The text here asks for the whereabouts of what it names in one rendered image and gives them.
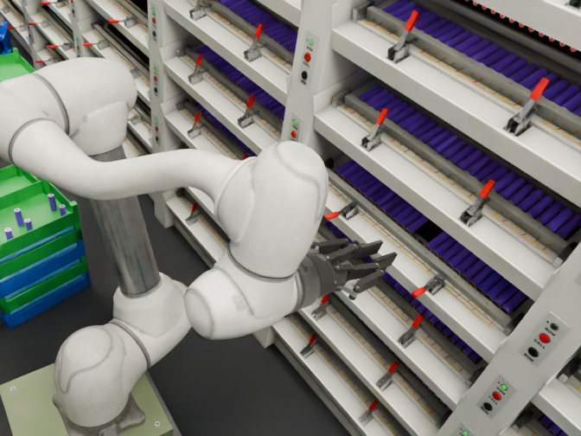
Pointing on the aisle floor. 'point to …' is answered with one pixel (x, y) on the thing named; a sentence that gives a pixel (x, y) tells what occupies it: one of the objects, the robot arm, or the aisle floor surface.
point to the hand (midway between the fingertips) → (375, 255)
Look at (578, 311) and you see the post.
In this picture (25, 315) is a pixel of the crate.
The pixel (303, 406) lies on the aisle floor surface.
